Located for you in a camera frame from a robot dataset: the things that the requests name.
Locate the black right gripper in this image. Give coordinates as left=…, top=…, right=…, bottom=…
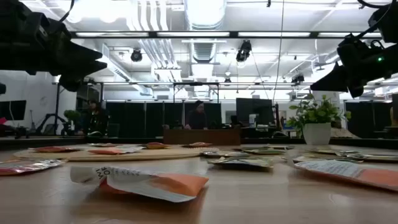
left=310, top=36, right=373, bottom=99

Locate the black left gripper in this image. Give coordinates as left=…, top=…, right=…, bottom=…
left=35, top=17, right=108, bottom=93

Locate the white and orange tea packet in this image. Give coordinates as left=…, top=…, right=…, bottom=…
left=69, top=166, right=210, bottom=203
left=88, top=145, right=146, bottom=156
left=285, top=150, right=398, bottom=192

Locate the wooden organizer box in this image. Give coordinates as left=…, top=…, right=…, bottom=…
left=163, top=128, right=242, bottom=146

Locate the black partition screen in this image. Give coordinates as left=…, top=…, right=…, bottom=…
left=105, top=101, right=222, bottom=139
left=344, top=101, right=393, bottom=139

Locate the green plant in white pot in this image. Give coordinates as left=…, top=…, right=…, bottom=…
left=285, top=93, right=352, bottom=146

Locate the small background potted plant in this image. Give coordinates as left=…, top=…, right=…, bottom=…
left=63, top=109, right=81, bottom=131

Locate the person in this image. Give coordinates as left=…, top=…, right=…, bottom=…
left=185, top=100, right=208, bottom=131
left=79, top=98, right=110, bottom=138

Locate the black ceiling light bar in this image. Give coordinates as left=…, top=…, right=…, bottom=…
left=70, top=30, right=383, bottom=39

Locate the black desk monitor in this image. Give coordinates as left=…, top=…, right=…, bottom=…
left=235, top=98, right=274, bottom=126

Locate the round woven placemat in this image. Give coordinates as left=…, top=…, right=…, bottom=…
left=12, top=144, right=220, bottom=162

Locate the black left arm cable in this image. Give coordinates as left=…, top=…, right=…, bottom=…
left=58, top=0, right=76, bottom=23

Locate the black wall monitor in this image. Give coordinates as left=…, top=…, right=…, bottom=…
left=0, top=100, right=27, bottom=121

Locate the silver ventilation duct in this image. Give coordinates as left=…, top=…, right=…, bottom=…
left=183, top=0, right=228, bottom=31

